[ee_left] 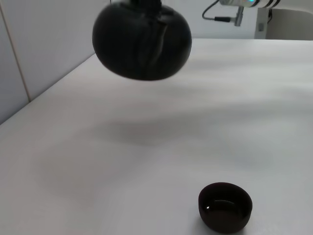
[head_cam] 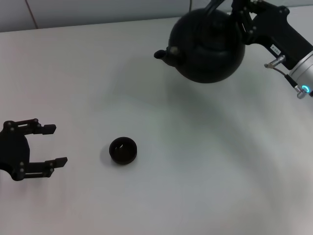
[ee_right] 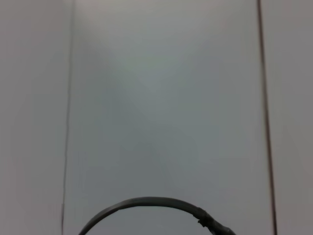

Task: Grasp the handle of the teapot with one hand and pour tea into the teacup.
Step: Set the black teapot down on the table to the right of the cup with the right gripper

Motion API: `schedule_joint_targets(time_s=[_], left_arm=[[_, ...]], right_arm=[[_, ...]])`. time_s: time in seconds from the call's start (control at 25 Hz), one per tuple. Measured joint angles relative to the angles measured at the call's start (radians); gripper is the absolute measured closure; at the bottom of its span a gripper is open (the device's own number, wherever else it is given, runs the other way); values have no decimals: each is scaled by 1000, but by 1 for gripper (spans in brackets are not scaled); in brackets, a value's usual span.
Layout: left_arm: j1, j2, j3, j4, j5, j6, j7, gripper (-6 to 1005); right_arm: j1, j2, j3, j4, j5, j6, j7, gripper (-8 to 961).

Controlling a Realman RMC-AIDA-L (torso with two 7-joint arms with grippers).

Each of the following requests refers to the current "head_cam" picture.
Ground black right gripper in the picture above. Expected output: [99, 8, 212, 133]
[232, 0, 313, 69]

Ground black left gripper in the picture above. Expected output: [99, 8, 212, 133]
[0, 118, 68, 182]

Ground black round teapot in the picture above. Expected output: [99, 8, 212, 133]
[153, 0, 246, 84]

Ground small dark teacup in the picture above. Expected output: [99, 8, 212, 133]
[108, 137, 138, 166]

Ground right gripper cable with plug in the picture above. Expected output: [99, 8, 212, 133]
[264, 55, 311, 99]

